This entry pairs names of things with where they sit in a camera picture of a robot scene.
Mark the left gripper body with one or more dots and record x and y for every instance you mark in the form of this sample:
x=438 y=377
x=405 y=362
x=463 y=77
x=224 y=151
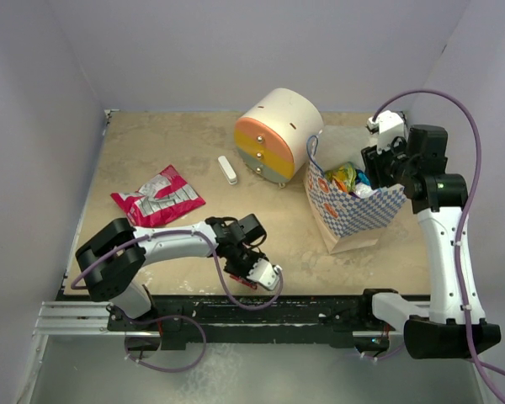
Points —
x=241 y=262

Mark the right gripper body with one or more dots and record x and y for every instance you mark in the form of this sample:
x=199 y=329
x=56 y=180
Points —
x=397 y=163

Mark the small pink candy packet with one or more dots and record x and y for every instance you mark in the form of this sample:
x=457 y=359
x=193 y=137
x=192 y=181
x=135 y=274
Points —
x=250 y=284

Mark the purple snack bag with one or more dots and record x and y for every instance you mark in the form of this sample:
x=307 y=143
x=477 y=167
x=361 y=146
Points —
x=362 y=188

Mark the green Fox's candy bag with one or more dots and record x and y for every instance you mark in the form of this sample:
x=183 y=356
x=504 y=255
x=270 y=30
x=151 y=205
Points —
x=346 y=172

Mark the orange Fox's candy bag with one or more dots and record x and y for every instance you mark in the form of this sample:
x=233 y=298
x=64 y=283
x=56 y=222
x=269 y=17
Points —
x=341 y=186

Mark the checkered paper bag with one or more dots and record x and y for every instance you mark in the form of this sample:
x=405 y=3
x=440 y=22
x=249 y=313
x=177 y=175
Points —
x=345 y=221

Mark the pink snack bag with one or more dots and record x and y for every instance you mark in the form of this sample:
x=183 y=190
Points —
x=164 y=198

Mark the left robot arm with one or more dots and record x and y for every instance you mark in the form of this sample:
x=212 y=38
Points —
x=110 y=260

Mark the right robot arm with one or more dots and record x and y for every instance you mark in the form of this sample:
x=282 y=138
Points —
x=454 y=326

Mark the small white plastic bar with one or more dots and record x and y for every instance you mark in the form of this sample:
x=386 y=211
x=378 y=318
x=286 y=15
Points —
x=227 y=170

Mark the round mini drawer cabinet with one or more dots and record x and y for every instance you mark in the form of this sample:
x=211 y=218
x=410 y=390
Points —
x=271 y=136

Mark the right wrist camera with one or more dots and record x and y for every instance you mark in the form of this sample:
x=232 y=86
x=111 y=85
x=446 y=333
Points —
x=387 y=126

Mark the black table front rail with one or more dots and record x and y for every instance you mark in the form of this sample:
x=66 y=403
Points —
x=338 y=321

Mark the aluminium frame rail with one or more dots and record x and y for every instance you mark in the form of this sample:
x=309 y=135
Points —
x=71 y=318

